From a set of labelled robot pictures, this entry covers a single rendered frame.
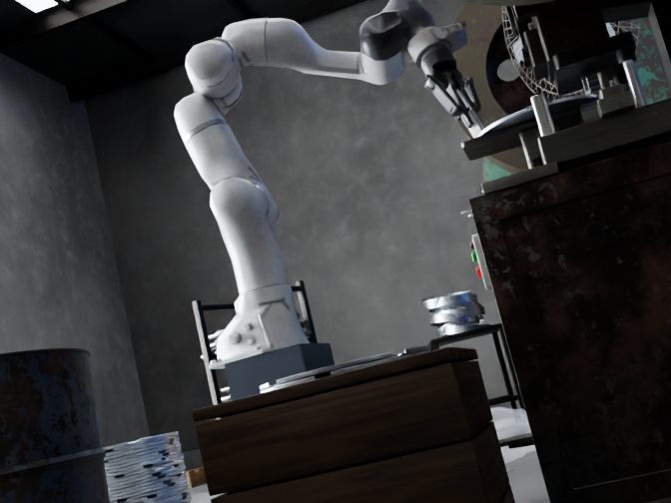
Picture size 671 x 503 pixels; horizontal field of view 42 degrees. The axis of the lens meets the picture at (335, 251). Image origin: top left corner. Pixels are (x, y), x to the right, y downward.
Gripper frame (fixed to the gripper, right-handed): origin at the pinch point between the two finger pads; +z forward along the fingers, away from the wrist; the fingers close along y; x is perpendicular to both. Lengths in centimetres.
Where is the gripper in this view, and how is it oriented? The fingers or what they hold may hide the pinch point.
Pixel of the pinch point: (475, 126)
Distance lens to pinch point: 195.2
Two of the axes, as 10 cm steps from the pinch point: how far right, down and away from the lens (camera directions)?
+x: 4.0, -5.6, -7.2
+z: 3.8, 8.2, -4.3
